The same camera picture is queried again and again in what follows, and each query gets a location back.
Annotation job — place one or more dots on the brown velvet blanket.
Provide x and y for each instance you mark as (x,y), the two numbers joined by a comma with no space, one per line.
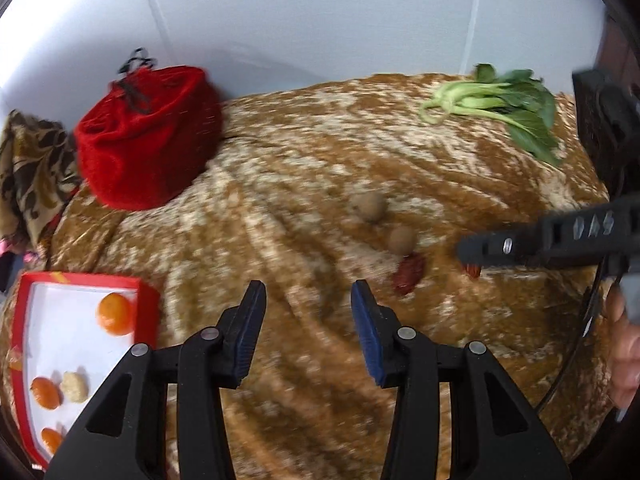
(300,210)

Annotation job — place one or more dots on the brown round fruit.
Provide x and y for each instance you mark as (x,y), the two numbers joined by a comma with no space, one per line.
(367,206)
(401,240)

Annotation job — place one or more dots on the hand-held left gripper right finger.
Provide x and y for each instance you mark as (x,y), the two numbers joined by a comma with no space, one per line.
(367,335)

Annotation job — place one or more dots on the pale ginger piece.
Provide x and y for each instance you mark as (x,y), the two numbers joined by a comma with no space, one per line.
(75,386)

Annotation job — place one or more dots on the red box with white inside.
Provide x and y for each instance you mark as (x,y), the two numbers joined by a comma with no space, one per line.
(45,340)

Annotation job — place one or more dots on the person's right hand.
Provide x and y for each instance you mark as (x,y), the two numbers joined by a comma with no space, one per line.
(625,355)

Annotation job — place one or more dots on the brown patterned cloth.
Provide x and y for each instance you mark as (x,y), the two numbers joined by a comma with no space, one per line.
(35,170)

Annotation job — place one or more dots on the red date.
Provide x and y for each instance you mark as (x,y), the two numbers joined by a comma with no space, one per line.
(472,271)
(409,275)

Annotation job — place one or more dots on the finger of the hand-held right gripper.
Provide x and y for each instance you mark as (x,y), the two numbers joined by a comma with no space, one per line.
(490,250)

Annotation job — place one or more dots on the green bok choy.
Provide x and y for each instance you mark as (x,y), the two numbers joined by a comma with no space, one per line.
(520,105)

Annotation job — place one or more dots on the dark wooden furniture frame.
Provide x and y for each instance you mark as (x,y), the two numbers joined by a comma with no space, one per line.
(617,35)

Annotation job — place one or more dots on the orange mandarin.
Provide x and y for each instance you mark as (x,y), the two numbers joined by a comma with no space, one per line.
(51,439)
(116,314)
(46,392)

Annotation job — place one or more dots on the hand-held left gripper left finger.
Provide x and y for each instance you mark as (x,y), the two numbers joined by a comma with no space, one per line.
(245,340)

